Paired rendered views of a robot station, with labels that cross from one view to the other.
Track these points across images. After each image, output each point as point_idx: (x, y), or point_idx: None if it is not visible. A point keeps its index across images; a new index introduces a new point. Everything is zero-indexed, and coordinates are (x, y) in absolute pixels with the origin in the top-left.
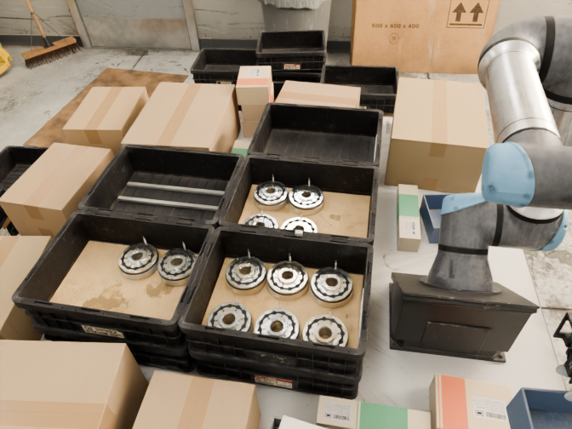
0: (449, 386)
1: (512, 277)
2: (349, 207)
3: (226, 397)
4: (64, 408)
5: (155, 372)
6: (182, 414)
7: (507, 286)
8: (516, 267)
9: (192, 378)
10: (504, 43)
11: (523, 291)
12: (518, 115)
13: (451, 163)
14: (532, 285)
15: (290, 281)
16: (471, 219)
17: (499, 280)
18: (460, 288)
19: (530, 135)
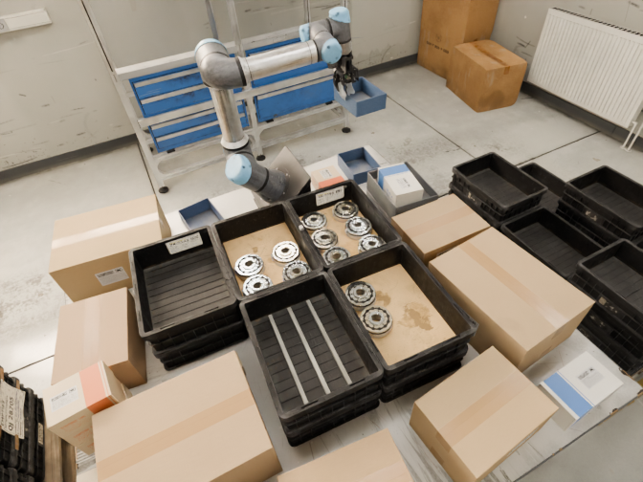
0: (325, 185)
1: (236, 196)
2: (240, 247)
3: (406, 222)
4: (476, 258)
5: (424, 252)
6: (428, 230)
7: (243, 196)
8: (228, 197)
9: (411, 237)
10: (241, 60)
11: (243, 191)
12: (304, 46)
13: (163, 220)
14: (237, 189)
15: (327, 233)
16: (253, 162)
17: (241, 200)
18: (284, 175)
19: (319, 40)
